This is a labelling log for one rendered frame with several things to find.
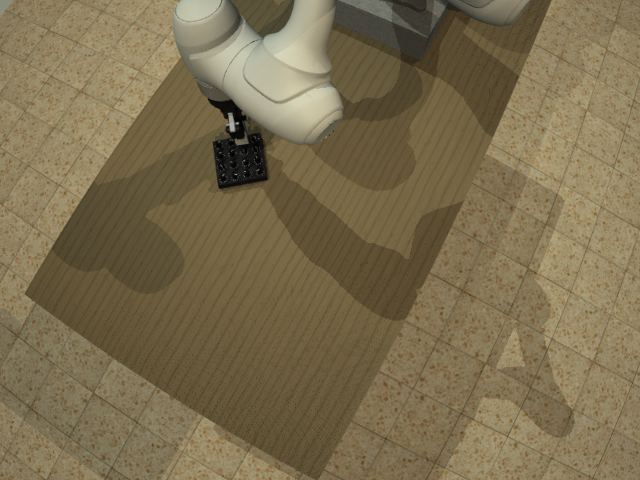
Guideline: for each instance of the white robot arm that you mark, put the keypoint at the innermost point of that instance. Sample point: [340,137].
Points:
[284,83]

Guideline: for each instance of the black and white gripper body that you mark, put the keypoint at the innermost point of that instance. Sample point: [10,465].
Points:
[227,106]

